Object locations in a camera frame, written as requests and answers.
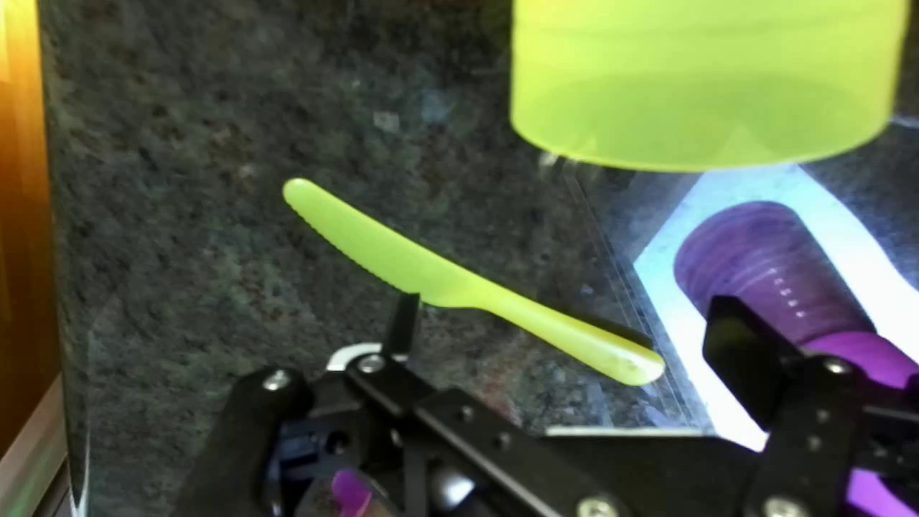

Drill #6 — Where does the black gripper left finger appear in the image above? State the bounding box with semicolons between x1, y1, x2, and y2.
174;297;614;517

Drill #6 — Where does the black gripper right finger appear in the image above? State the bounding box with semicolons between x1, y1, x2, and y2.
704;297;919;517

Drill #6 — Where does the yellow-green plastic knife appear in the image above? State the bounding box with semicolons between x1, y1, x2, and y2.
282;179;667;385

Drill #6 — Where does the yellow-green plastic cup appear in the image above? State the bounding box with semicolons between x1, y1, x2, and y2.
512;0;914;172

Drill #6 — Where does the purple plastic cup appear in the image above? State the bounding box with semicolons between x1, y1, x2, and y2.
675;202;919;389

